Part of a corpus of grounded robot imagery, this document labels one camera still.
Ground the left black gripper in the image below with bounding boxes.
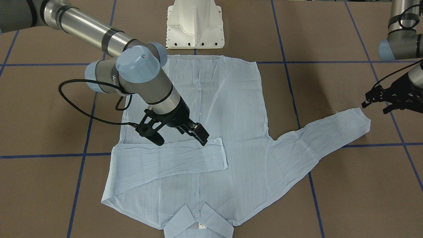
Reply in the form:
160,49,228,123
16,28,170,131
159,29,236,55
393,77,423,113

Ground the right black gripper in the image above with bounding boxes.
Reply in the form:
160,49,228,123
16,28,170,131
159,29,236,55
158,98,210,146

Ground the light blue button-up shirt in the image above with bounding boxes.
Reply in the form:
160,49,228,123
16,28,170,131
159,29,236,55
101,55,371,238

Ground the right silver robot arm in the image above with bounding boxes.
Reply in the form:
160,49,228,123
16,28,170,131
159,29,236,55
0,0,209,146

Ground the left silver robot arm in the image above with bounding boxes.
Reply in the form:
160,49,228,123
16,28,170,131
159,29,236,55
378,0,423,114

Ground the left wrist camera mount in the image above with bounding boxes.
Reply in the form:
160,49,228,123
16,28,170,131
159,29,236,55
361,85,397,108

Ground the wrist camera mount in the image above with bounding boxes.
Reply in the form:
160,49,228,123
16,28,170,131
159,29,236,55
361,85,397,108
135,109,165,146

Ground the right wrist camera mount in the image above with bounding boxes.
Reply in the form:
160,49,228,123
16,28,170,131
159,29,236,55
135,109,165,146

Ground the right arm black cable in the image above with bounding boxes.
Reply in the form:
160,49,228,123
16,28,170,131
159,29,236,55
58,79,139,127

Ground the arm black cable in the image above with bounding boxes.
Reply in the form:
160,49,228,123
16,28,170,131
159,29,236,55
58,79,139,127
372,3,423,93

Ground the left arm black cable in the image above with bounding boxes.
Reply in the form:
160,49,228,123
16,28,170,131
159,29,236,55
372,3,423,93

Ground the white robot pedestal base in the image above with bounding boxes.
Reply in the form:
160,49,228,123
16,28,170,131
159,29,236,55
166,0,225,49

